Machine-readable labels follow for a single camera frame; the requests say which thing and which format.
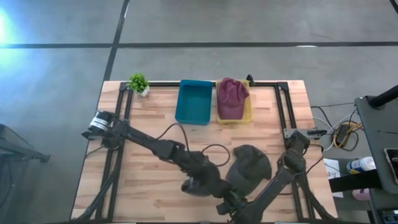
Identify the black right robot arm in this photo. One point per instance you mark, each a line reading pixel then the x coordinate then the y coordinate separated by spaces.
pixel 280 177

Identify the black metal table frame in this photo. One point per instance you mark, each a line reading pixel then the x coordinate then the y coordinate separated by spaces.
pixel 281 102

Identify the black pole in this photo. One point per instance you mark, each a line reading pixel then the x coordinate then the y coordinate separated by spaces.
pixel 384 98

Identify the small green potted plant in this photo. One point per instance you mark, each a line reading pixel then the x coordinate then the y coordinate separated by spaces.
pixel 138 83

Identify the pink container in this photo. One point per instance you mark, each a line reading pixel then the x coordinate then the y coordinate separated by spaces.
pixel 360 194

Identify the dark grey cart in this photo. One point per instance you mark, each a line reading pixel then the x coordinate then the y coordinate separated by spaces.
pixel 379 130

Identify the yellow plastic bin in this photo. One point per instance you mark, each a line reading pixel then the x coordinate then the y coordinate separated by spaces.
pixel 247 115

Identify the black clamp mount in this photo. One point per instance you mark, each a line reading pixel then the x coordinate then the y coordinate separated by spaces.
pixel 249 79

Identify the grey metal bracket plate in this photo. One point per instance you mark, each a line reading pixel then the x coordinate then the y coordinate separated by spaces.
pixel 290 133

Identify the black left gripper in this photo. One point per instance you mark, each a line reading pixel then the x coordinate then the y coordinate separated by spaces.
pixel 194 186

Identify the black power adapter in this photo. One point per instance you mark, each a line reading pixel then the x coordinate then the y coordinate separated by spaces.
pixel 342 135

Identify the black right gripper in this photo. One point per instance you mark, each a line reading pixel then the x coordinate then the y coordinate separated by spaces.
pixel 233 207

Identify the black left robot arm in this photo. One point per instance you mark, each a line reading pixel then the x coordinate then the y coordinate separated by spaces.
pixel 146 141

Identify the white paper sheet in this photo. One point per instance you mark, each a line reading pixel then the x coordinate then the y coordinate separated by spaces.
pixel 331 169

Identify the white and blue canister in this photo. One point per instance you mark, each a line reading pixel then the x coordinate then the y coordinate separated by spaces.
pixel 360 165

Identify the blue plastic bin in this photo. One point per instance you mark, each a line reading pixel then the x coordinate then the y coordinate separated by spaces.
pixel 194 102

